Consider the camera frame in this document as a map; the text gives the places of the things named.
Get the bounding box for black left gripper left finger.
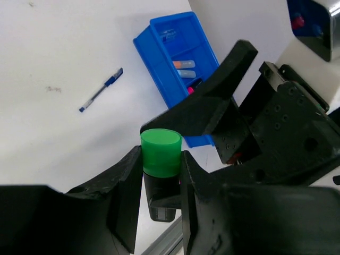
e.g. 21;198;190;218
1;146;142;254

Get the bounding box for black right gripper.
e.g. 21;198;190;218
140;39;339;185

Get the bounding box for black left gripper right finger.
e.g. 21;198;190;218
181;151;339;254

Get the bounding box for pink-capped black highlighter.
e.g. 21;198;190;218
187;79;203;94

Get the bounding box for green-capped black highlighter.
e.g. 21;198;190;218
140;129;182;223

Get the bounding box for blue grip ballpoint pen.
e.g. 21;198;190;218
79;67;124;113

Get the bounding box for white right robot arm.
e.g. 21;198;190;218
141;40;339;185

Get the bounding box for blue compartment tray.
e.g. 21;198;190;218
132;11;237;149

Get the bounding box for aluminium table edge rail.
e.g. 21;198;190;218
142;216;184;255

